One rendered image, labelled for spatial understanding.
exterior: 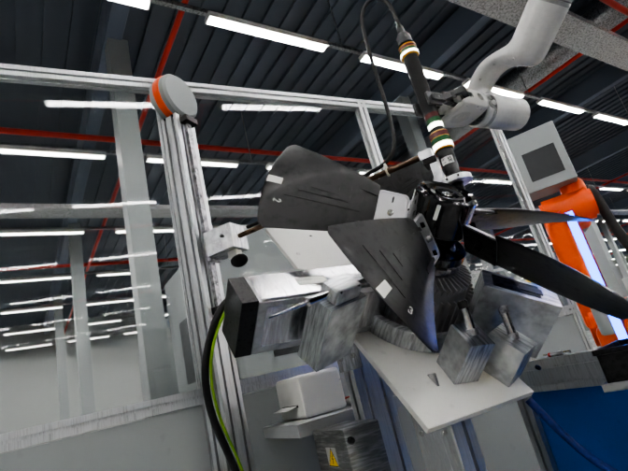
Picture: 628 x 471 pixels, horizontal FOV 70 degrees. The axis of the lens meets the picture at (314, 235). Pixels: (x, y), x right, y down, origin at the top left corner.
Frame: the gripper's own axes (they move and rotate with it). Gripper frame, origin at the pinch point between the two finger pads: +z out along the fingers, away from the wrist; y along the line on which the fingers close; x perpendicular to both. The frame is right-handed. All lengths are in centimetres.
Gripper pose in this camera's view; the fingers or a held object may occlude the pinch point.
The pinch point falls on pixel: (427, 104)
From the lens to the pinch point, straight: 110.8
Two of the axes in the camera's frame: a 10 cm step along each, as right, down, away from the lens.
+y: -4.3, 3.7, 8.2
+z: -8.7, 0.5, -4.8
